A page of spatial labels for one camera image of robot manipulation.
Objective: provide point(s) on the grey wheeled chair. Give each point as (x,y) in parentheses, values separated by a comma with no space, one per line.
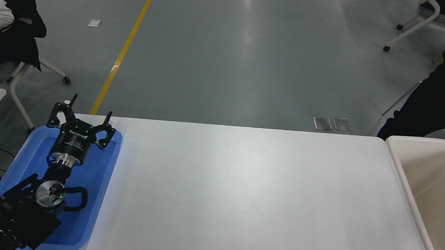
(16,91)

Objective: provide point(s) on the blue plastic tray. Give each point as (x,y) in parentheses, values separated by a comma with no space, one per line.
(97,194)

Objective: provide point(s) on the white wheeled chair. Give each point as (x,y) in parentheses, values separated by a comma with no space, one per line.
(418,24)

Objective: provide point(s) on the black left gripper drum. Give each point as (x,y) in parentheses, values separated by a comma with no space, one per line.
(73,142)

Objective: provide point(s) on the silver floor plate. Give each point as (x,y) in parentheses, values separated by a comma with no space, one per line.
(341,123)
(322,123)

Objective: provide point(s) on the standing person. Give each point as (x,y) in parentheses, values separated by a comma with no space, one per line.
(421,112)

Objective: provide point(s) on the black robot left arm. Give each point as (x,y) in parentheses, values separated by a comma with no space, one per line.
(19,213)

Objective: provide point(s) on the large pale plastic bin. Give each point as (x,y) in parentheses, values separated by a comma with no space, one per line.
(425,177)

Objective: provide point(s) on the grey metal rod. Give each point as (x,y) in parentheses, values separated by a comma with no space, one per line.
(401,98)

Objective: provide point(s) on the black jacket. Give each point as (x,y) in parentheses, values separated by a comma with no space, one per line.
(21,34)

